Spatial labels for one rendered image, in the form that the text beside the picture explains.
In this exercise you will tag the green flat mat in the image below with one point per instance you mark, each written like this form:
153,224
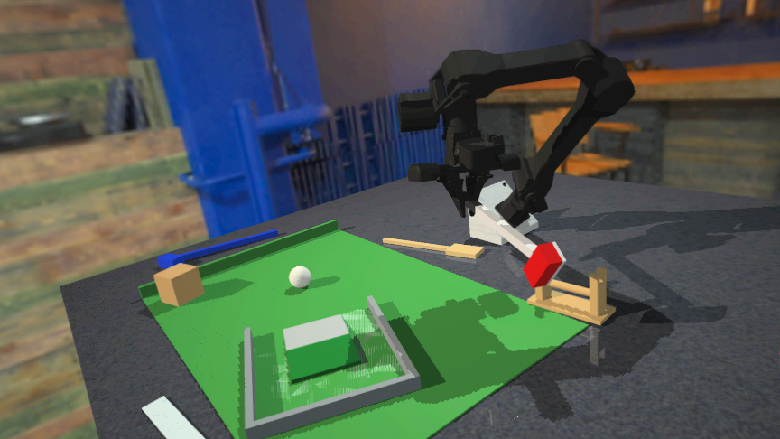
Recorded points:
466,340

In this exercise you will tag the white golf ball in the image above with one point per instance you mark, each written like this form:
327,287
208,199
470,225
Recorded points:
300,276

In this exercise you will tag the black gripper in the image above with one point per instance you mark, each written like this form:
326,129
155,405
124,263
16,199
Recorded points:
449,175

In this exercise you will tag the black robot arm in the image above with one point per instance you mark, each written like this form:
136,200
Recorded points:
469,75

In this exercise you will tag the red putter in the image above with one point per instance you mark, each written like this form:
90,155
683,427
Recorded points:
545,260

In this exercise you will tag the tan cube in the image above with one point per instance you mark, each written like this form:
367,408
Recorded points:
179,284

